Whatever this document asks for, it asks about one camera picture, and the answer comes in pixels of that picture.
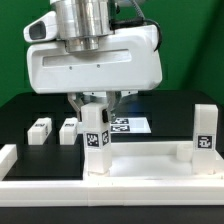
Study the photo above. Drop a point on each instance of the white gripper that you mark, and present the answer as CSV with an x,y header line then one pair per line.
x,y
126,59

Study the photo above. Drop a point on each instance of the white desk top tray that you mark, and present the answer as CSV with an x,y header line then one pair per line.
x,y
154,161

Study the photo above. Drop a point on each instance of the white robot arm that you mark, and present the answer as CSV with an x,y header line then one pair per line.
x,y
80,20

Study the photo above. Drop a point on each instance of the fiducial marker plate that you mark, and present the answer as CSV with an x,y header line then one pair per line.
x,y
130,125

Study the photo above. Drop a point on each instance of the white U-shaped fence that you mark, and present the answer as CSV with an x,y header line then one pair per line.
x,y
104,191

